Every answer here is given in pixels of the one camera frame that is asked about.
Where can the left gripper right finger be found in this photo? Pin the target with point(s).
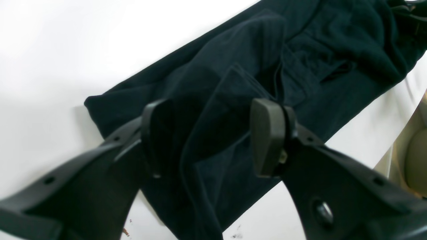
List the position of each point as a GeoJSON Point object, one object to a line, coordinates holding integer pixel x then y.
{"type": "Point", "coordinates": [272, 128]}

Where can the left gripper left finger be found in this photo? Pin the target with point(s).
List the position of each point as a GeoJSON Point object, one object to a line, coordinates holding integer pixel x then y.
{"type": "Point", "coordinates": [157, 129]}

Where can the black t-shirt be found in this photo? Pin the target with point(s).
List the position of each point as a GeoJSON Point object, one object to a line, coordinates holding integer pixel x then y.
{"type": "Point", "coordinates": [327, 59]}

